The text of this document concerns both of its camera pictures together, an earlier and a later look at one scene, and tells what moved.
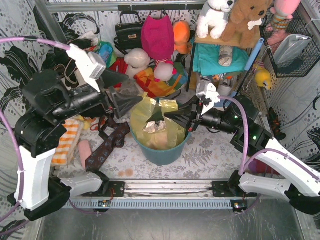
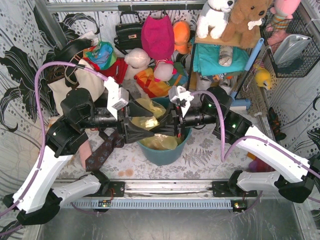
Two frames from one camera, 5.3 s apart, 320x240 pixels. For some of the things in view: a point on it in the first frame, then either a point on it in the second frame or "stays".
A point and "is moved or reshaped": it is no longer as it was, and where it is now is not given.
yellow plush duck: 263,77 stays
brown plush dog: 243,26 stays
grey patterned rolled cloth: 225,55 stays
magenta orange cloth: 258,166 stays
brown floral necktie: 116,139 stays
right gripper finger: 183,117 -> 167,126
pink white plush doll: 163,70 stays
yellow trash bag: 141,108 is moved or reshaped
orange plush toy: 181,30 stays
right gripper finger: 192,104 -> 167,118
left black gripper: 108,100 -> 122,122
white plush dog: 215,17 stays
